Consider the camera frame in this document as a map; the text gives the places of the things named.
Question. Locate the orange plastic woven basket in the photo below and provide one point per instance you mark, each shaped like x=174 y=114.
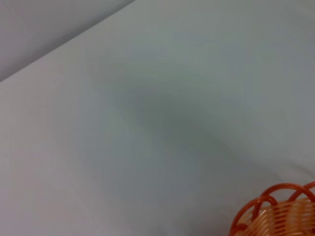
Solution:
x=283 y=216

